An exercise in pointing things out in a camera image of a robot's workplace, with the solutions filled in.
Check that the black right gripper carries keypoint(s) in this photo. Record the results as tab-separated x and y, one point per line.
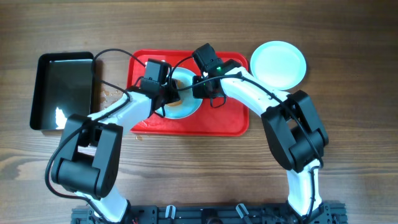
198	92

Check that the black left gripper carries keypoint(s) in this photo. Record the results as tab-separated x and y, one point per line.
173	96

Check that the orange green scrub sponge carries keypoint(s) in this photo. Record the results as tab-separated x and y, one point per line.
178	101

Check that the pale green plate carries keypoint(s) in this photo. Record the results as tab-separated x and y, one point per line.
278	64
189	103

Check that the pale green plate top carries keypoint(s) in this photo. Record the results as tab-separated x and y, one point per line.
278	64

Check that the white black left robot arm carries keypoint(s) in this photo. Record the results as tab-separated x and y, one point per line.
86	163

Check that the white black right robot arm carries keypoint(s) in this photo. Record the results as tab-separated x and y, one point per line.
295	134

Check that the red plastic tray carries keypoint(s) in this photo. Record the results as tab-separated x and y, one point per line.
225	118

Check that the black water tray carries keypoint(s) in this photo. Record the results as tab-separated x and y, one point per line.
63	86

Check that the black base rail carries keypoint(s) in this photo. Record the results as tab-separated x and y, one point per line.
327	212

